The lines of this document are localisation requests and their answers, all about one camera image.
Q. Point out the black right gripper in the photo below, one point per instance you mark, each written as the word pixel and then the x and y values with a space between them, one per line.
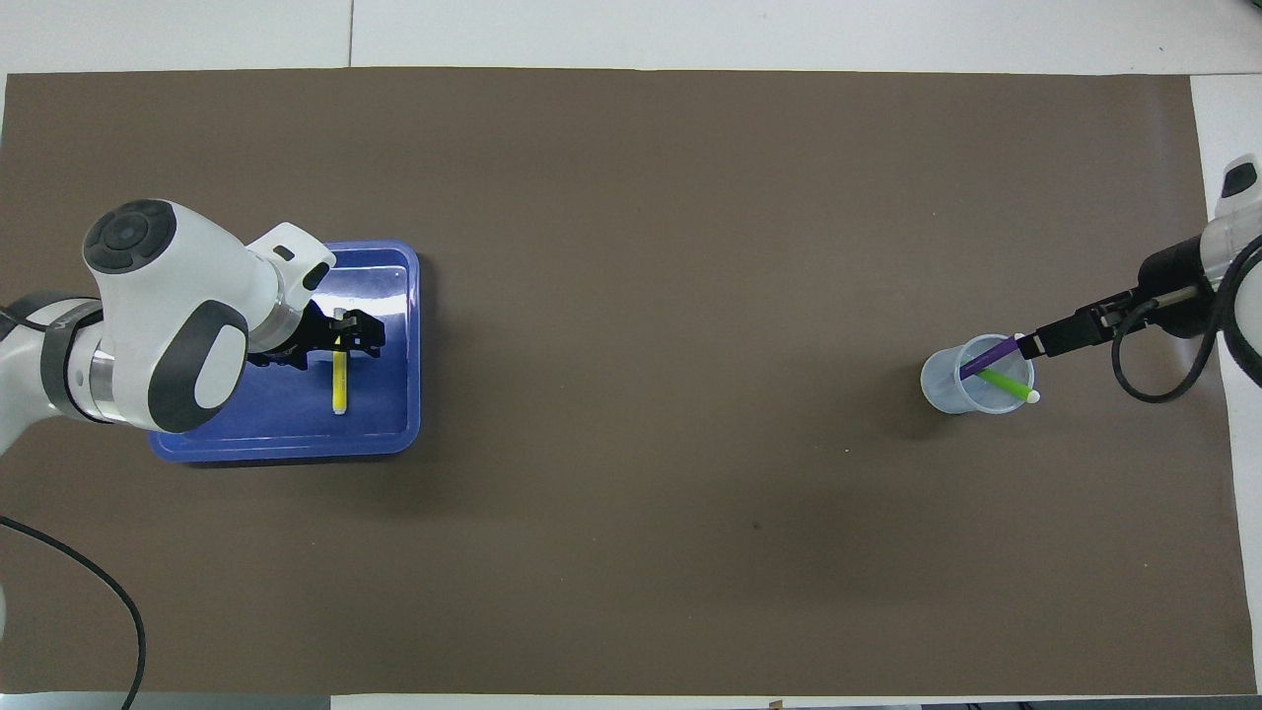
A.
pixel 1178 291

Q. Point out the yellow pen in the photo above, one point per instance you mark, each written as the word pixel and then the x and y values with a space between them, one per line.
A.
pixel 339 385

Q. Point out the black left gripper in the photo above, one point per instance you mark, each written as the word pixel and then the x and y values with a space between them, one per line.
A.
pixel 296 340

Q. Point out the brown table mat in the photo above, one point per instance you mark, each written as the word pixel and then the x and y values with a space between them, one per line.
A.
pixel 690 542

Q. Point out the blue plastic tray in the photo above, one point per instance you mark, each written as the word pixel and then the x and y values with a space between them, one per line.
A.
pixel 385 414

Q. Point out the green pen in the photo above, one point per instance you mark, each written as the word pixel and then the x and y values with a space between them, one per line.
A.
pixel 1008 385

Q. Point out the translucent plastic cup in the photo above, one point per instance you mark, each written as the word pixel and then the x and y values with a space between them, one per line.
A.
pixel 942 390

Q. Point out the purple pen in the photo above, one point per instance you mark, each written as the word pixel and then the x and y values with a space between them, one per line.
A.
pixel 991 357

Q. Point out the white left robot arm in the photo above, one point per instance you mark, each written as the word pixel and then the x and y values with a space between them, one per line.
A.
pixel 158 296

